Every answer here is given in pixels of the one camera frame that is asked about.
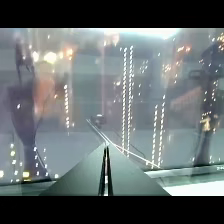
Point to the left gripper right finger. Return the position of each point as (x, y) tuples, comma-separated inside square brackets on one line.
[(133, 178)]

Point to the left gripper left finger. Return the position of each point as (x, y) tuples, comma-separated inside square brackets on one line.
[(83, 176)]

